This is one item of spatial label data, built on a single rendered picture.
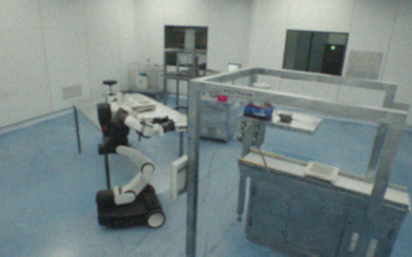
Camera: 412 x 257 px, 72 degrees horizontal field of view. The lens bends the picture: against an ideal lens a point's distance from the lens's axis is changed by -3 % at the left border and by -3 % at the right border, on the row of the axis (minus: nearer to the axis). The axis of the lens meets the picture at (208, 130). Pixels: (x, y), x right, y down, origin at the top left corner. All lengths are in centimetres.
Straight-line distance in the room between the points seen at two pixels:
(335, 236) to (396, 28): 558
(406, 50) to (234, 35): 387
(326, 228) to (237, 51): 580
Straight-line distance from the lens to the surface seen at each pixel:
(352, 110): 152
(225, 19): 782
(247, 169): 259
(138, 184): 310
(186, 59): 602
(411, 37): 756
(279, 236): 287
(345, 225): 264
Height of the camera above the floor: 195
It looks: 20 degrees down
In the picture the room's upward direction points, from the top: 3 degrees clockwise
